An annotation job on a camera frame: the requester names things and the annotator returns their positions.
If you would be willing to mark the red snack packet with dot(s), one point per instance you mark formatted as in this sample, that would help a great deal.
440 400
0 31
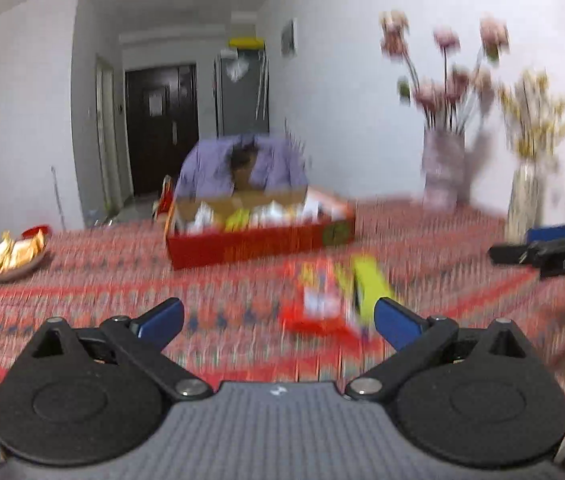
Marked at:
315 297

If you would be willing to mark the white floral vase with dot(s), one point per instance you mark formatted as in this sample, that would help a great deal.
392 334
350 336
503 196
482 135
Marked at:
525 205

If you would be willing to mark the white hanging umbrella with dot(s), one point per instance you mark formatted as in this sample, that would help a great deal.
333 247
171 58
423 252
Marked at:
262 87

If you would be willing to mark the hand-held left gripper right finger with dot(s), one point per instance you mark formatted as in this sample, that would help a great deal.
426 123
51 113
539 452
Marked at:
397 325

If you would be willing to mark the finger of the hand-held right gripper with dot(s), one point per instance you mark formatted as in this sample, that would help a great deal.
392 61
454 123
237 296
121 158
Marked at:
512 255
550 235

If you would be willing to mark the white snack packet black print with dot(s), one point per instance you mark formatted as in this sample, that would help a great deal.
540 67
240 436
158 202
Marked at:
200 217

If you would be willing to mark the grey refrigerator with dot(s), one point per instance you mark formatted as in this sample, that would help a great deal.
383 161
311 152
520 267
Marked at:
242 105

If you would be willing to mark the lime green snack packet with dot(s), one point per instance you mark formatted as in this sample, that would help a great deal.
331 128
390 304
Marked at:
370 290

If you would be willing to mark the patterned red tablecloth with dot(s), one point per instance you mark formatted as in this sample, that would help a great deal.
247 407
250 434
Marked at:
112 285

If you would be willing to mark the white wall panel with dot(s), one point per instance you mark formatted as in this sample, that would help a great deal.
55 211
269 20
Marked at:
288 38

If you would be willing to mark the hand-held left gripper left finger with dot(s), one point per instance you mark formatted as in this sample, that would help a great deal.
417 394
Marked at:
160 322

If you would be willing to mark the white interior door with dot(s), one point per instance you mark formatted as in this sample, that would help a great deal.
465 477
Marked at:
108 135

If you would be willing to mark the clear plastic bag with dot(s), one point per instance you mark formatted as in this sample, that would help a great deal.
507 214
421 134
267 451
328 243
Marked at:
235 69

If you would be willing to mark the yellow black box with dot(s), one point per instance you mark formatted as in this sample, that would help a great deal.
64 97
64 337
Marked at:
246 43

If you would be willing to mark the pink rose bouquet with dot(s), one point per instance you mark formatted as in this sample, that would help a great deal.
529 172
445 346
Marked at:
442 85

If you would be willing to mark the brown wooden chair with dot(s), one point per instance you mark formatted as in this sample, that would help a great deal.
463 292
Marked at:
242 172

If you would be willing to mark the yellow flower branches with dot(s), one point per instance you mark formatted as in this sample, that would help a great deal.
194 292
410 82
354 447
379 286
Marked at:
537 115

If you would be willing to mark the purple jacket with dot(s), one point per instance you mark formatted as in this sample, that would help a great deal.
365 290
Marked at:
207 165

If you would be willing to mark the clear water jug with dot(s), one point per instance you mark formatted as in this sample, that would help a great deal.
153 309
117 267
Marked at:
100 216

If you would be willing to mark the red cardboard box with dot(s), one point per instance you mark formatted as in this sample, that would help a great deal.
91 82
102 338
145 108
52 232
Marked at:
262 247

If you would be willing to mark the yellow green snack packet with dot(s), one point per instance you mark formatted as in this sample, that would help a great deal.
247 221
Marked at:
238 221

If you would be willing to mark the paper sheet on door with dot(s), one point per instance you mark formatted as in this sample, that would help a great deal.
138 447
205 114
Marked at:
156 104

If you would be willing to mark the black entrance door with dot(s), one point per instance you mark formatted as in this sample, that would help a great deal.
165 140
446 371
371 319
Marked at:
162 150

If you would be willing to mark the red shopping bag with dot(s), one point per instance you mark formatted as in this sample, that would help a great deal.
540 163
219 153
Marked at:
164 200

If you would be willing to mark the red basin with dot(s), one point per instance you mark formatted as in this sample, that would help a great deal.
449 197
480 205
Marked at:
36 232

